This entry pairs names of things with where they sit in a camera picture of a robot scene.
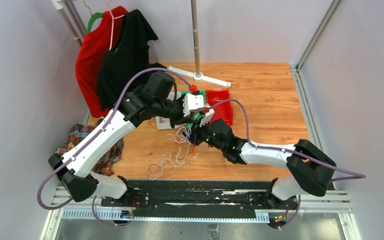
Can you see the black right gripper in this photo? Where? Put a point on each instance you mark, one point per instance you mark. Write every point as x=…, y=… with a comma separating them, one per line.
x=195, y=133

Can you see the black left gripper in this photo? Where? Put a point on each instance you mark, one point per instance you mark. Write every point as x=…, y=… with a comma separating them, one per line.
x=181, y=119

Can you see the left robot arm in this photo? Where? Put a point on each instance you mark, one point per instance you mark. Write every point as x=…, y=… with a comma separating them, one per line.
x=74, y=169

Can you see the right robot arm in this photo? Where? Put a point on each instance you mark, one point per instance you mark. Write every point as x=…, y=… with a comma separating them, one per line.
x=311, y=170

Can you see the white plastic bin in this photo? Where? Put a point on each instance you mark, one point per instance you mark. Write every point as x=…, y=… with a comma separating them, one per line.
x=164, y=123

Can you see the green plastic bin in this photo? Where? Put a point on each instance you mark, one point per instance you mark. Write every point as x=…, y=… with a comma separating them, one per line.
x=196, y=116

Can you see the white stand with metal pole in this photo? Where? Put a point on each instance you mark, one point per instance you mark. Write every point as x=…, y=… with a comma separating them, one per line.
x=198, y=76

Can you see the black t-shirt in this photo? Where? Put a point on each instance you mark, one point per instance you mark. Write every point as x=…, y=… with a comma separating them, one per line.
x=128, y=56

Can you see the plaid flannel shirt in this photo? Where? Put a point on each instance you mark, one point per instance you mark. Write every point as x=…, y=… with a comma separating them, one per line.
x=104, y=165

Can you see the red t-shirt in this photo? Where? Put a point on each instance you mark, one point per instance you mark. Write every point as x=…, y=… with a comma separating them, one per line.
x=90, y=59

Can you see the pink clothes hanger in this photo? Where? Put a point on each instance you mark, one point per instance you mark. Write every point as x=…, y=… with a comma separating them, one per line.
x=113, y=18

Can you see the green clothes hanger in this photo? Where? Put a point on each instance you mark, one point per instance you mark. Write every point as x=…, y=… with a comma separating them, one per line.
x=92, y=20

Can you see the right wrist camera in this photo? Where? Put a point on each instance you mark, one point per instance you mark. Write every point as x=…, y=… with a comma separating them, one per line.
x=207, y=115

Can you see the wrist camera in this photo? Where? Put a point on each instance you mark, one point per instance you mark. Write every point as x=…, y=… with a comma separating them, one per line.
x=193, y=101
x=207, y=115

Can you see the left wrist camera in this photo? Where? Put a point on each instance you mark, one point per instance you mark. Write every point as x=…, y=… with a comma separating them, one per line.
x=193, y=101

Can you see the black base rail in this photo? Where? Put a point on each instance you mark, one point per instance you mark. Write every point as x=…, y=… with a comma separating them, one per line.
x=199, y=199

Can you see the clothes rack metal frame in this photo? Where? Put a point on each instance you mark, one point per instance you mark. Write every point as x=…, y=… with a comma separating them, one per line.
x=72, y=18

